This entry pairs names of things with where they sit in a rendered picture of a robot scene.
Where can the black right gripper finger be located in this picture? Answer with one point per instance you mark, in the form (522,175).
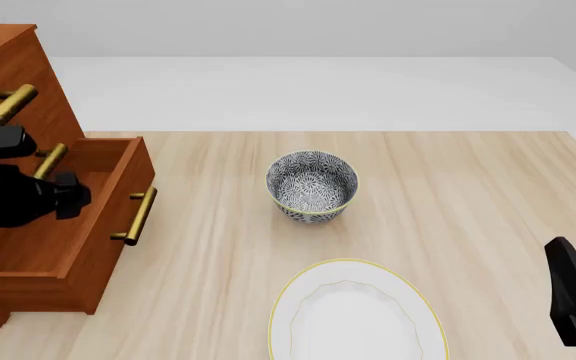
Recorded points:
(573,277)

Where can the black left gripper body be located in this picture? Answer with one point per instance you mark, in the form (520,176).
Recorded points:
(72,195)

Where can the wooden cabinet drawer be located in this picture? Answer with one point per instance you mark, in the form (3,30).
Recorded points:
(100,264)

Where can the wooden cabinet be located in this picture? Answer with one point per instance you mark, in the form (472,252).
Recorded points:
(43,75)

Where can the white plate with yellow rim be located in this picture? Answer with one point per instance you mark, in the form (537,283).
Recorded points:
(358,315)

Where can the patterned black and white bowl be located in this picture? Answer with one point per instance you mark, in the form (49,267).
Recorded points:
(313,187)

